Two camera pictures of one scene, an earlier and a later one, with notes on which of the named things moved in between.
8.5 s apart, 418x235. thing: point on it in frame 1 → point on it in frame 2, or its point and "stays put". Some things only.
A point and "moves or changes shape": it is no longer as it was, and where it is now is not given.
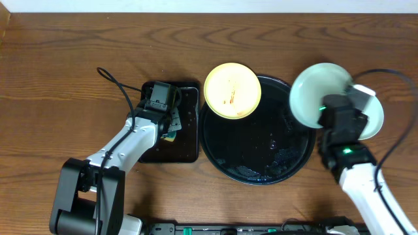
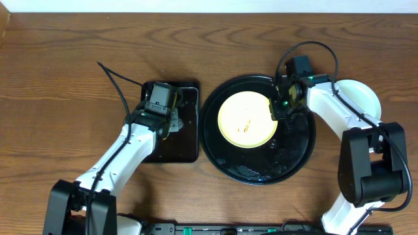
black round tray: x=270 y=145 stays put
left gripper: x=173 y=122 stays put
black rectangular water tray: x=185 y=148 stays put
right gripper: x=358 y=126 → x=276 y=113
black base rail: x=255 y=228 stays put
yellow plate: x=232 y=91 → x=245 y=119
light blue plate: x=310 y=85 moves or changes shape
